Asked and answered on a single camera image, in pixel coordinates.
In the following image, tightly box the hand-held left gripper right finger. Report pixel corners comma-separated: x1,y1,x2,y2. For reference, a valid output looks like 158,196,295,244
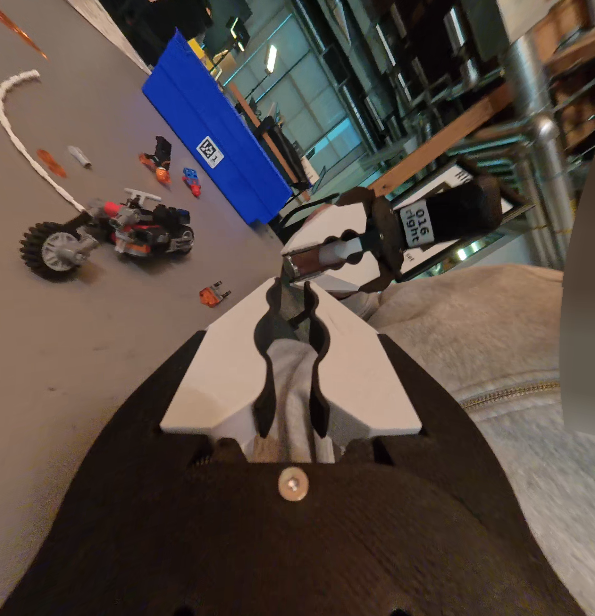
306,282,423,462

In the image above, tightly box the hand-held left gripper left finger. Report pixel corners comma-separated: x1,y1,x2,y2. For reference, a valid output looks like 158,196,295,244
159,278,282,462

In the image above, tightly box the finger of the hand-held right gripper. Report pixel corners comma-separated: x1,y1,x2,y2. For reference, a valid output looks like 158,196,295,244
297,254,382,301
281,201,371,259

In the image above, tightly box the small black lego assembly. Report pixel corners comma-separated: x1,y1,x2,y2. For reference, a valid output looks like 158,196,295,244
200,281,232,308

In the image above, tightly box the black lego motorcycle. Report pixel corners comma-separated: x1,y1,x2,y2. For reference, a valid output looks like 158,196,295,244
20,188,195,281

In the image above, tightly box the black flaming lego minifigure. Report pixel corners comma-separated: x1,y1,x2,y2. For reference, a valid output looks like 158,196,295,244
139,136,173,185

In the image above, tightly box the narrow orange lego flame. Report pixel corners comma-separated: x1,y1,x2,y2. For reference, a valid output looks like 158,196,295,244
0,2,48,61

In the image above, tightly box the person's right hand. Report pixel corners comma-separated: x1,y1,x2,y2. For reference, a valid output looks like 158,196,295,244
297,248,324,277

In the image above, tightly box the black framed marker sign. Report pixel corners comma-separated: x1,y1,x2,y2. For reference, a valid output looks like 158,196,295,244
389,161,536,282

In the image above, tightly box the wooden panel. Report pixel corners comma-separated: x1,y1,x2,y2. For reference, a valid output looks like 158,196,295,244
370,82,515,198

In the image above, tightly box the silver metal pipe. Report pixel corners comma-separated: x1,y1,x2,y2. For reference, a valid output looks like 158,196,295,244
499,29,579,270

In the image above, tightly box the tagged blue storage bin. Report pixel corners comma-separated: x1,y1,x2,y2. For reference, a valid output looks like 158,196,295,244
142,28,294,226

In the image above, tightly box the white lego chain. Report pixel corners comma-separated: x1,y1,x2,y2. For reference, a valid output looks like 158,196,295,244
0,70,87,213

